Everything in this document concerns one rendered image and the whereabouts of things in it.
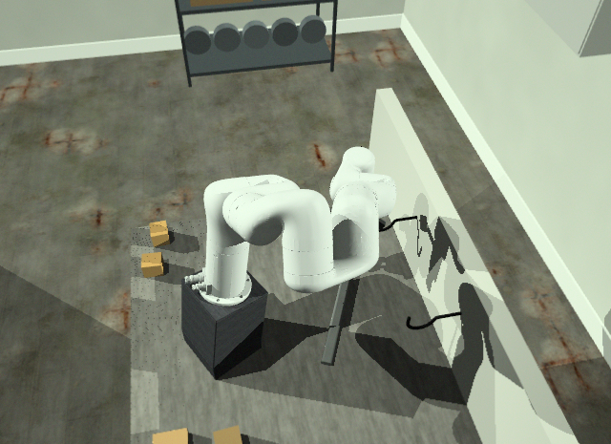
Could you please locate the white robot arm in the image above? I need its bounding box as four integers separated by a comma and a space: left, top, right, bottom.
185, 147, 396, 307

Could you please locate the pale grey wall panel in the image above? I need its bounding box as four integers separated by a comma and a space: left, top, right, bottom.
369, 88, 579, 444

